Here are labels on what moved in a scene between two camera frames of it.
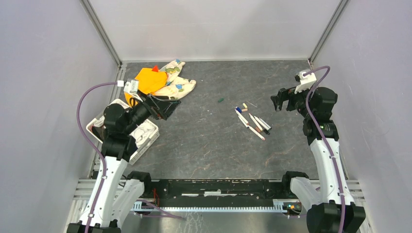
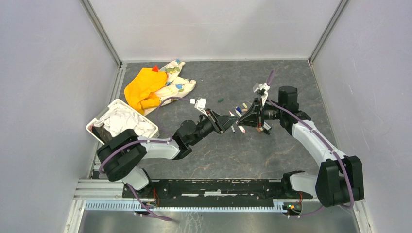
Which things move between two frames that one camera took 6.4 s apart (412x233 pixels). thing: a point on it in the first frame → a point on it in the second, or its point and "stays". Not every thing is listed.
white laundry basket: (144, 134) stays
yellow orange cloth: (149, 80) stays
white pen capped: (264, 123) stays
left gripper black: (159, 107) → (228, 120)
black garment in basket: (100, 132) stays
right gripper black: (286, 94) → (255, 119)
